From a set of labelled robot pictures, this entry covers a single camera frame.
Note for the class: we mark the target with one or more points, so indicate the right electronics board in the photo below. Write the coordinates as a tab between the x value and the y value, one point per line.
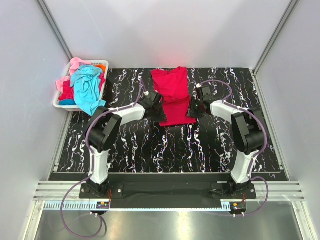
238	205

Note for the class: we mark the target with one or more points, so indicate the left electronics board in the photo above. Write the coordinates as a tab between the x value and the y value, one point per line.
103	205

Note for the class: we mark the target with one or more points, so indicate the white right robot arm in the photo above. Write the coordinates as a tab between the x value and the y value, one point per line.
249	133

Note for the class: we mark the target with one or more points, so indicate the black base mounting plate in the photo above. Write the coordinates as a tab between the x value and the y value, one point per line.
168	190

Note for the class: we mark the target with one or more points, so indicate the white plastic laundry basket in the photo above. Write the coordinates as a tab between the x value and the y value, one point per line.
66	73

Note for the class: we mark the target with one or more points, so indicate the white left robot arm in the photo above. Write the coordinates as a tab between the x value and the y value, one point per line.
102	132

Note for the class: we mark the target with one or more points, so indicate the white slotted cable duct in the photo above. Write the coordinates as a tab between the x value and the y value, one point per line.
92	206

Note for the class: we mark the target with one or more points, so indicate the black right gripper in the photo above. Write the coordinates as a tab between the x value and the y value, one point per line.
191	112

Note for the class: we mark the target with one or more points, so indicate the orange t-shirt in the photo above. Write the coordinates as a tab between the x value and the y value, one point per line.
101	66

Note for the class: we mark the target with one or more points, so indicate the magenta t-shirt in basket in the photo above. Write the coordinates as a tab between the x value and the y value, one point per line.
67	92

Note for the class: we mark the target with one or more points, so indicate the red t-shirt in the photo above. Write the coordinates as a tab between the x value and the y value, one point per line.
173	86

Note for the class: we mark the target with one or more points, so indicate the electronics board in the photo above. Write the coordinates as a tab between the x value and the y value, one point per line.
238	205
103	205

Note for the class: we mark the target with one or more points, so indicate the light blue t-shirt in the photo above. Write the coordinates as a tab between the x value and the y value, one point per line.
86	83

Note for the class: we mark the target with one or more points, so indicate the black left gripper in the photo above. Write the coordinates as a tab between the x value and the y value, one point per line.
162	117

